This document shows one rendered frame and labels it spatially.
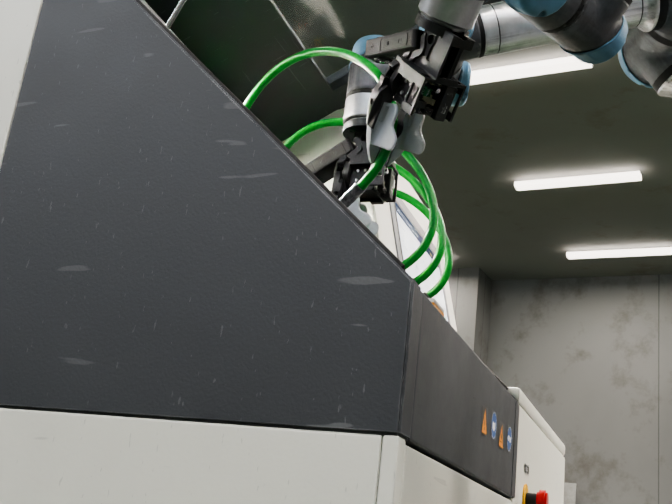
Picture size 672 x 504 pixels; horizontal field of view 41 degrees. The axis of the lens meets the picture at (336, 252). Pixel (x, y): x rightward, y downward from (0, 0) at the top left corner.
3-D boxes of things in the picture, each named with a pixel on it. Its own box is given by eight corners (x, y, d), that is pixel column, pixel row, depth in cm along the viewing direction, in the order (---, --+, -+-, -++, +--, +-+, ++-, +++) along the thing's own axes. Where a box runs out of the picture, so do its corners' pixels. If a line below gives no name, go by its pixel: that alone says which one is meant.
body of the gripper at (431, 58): (405, 119, 114) (442, 30, 109) (373, 92, 120) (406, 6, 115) (450, 127, 118) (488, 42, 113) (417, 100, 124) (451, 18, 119)
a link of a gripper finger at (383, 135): (371, 175, 119) (402, 113, 115) (351, 154, 123) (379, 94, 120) (389, 179, 121) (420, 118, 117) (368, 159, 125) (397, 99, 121)
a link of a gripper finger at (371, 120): (363, 126, 119) (392, 66, 116) (357, 121, 120) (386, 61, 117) (390, 133, 122) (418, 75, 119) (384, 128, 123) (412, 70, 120)
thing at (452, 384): (410, 441, 91) (423, 291, 96) (369, 438, 92) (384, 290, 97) (511, 497, 145) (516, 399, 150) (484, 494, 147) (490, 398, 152)
